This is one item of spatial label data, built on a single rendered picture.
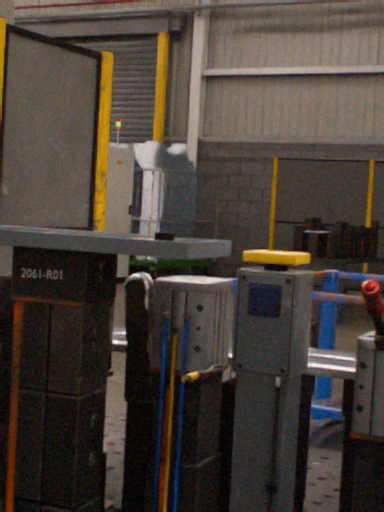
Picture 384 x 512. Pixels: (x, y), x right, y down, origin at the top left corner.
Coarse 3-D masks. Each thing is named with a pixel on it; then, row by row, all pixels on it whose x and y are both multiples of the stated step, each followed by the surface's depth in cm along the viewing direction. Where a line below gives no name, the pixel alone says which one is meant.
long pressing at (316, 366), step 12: (120, 336) 146; (120, 348) 138; (312, 348) 145; (228, 360) 132; (312, 360) 133; (324, 360) 134; (336, 360) 134; (348, 360) 137; (312, 372) 128; (324, 372) 127; (336, 372) 127; (348, 372) 126
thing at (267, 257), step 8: (248, 256) 102; (256, 256) 102; (264, 256) 102; (272, 256) 101; (280, 256) 101; (288, 256) 101; (296, 256) 101; (304, 256) 103; (264, 264) 104; (272, 264) 103; (280, 264) 101; (288, 264) 101; (296, 264) 101
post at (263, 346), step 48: (240, 288) 102; (288, 288) 100; (240, 336) 102; (288, 336) 100; (240, 384) 103; (288, 384) 101; (240, 432) 103; (288, 432) 103; (240, 480) 103; (288, 480) 104
